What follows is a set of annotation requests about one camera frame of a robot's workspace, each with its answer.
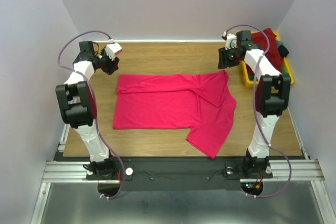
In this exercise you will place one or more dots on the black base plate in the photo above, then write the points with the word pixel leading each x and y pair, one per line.
pixel 174 173

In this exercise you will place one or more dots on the aluminium frame rail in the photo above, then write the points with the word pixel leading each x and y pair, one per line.
pixel 302 170

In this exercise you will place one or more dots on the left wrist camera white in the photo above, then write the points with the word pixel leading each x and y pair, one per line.
pixel 112 50

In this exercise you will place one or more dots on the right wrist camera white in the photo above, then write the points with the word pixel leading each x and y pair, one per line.
pixel 230 41

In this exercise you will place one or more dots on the dark red t shirt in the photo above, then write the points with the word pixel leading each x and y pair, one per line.
pixel 272 54

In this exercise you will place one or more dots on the green t shirt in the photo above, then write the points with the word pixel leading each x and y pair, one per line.
pixel 249 76

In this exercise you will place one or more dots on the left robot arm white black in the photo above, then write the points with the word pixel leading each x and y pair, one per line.
pixel 78 107

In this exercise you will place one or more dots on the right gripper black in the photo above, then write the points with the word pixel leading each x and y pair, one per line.
pixel 223 61

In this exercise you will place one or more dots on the black garment in bin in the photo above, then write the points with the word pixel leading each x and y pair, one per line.
pixel 283 51

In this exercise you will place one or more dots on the yellow plastic bin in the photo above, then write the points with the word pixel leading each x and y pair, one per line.
pixel 277 55

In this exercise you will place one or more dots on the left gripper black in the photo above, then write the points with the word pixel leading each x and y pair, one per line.
pixel 113 65

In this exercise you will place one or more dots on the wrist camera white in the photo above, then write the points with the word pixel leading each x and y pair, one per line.
pixel 230 41
pixel 112 50

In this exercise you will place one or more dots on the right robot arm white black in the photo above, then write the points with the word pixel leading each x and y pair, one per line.
pixel 271 95

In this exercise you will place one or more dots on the pink t shirt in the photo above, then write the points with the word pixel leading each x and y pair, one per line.
pixel 201 103

